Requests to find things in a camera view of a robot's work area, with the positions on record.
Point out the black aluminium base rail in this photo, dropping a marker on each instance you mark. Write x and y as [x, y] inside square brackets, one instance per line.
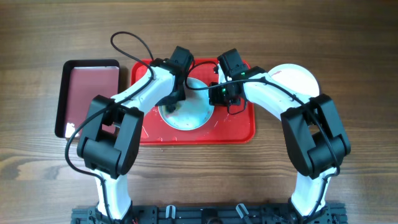
[267, 213]

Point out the black tray with maroon liner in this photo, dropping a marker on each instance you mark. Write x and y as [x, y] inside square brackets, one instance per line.
[81, 81]

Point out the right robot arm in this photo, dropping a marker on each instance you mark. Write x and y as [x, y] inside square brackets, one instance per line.
[315, 138]

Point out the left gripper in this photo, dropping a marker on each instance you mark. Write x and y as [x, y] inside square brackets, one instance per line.
[181, 96]

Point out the white plate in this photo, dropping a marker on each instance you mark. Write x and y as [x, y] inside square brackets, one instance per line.
[296, 78]
[194, 112]

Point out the red plastic tray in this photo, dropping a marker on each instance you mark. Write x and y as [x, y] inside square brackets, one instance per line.
[221, 128]

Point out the green yellow sponge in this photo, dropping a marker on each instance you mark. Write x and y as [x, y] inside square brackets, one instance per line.
[171, 108]

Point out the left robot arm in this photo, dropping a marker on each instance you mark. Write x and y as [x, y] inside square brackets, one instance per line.
[109, 142]

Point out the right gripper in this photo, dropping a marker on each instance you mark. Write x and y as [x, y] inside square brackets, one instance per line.
[216, 100]

